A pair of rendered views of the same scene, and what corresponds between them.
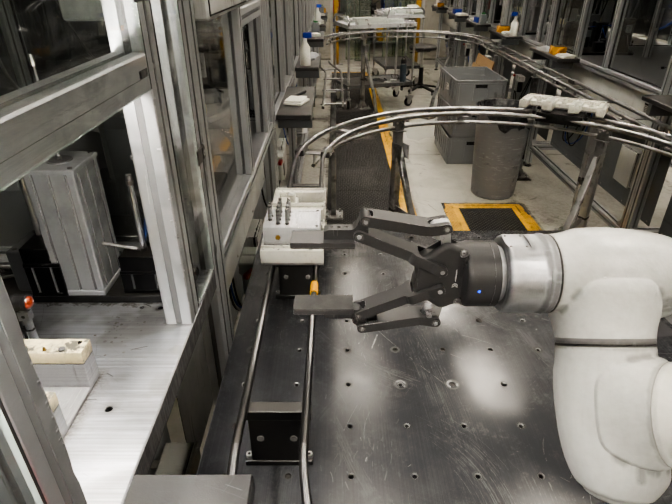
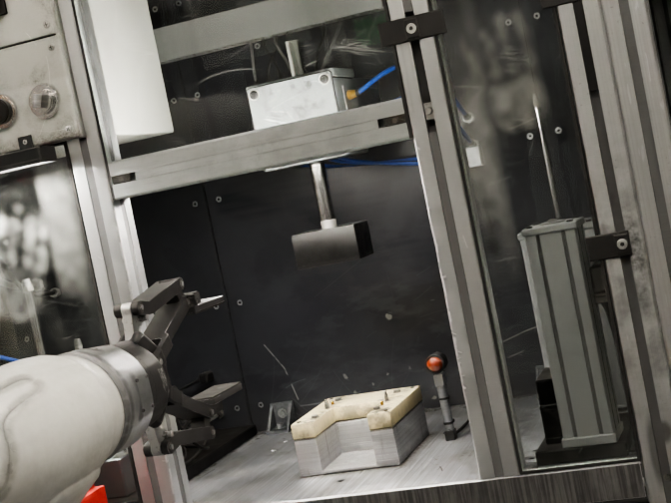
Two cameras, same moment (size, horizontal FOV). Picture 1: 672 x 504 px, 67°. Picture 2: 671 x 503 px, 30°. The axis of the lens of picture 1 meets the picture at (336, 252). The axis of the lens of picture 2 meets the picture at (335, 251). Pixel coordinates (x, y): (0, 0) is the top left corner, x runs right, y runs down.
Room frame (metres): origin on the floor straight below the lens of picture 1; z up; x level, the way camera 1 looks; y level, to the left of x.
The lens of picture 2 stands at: (1.02, -1.08, 1.26)
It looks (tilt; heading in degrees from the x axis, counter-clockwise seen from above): 3 degrees down; 109
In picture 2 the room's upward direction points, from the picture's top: 11 degrees counter-clockwise
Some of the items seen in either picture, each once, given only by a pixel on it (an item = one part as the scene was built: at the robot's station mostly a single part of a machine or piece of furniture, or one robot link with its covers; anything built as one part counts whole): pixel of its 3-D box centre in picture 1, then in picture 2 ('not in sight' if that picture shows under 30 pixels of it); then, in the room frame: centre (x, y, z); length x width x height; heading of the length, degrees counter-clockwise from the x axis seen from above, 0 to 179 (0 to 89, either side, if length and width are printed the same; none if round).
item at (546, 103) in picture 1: (562, 110); not in sight; (2.38, -1.05, 0.84); 0.37 x 0.14 x 0.10; 58
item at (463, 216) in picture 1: (502, 237); not in sight; (2.70, -1.00, 0.01); 1.00 x 0.55 x 0.01; 0
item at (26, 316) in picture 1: (28, 328); (444, 397); (0.60, 0.45, 0.96); 0.03 x 0.03 x 0.12; 0
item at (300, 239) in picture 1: (322, 239); (196, 306); (0.49, 0.01, 1.17); 0.07 x 0.03 x 0.01; 90
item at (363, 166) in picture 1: (358, 124); not in sight; (5.17, -0.23, 0.01); 5.85 x 0.59 x 0.01; 0
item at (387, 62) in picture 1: (398, 44); not in sight; (7.39, -0.85, 0.48); 0.84 x 0.58 x 0.97; 8
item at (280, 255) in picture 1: (297, 229); not in sight; (1.16, 0.10, 0.84); 0.36 x 0.14 x 0.10; 0
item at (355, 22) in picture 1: (374, 60); not in sight; (6.11, -0.44, 0.48); 0.88 x 0.56 x 0.96; 108
